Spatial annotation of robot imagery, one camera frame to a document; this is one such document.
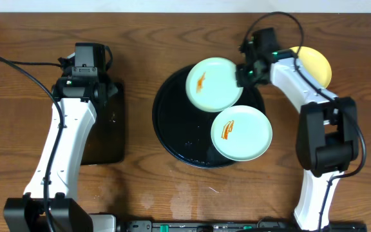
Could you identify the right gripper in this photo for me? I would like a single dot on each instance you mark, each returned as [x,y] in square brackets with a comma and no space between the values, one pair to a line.
[241,80]

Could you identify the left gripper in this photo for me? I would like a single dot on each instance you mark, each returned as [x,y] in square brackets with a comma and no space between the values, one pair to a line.
[84,71]

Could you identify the green plate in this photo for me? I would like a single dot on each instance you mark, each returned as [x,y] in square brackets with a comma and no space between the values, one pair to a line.
[211,85]
[241,133]

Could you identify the yellow plate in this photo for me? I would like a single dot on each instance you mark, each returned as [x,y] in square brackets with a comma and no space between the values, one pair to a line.
[316,64]

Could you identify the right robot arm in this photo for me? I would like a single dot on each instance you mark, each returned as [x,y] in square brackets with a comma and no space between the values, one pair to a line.
[326,141]

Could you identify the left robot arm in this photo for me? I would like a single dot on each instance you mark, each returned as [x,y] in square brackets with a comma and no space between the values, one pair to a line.
[49,201]

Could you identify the rectangular black tray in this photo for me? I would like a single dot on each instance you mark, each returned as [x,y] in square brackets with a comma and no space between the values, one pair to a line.
[107,138]

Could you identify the round black tray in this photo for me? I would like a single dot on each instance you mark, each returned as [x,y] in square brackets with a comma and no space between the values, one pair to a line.
[183,130]

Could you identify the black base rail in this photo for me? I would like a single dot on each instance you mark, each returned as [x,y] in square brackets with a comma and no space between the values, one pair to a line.
[263,225]

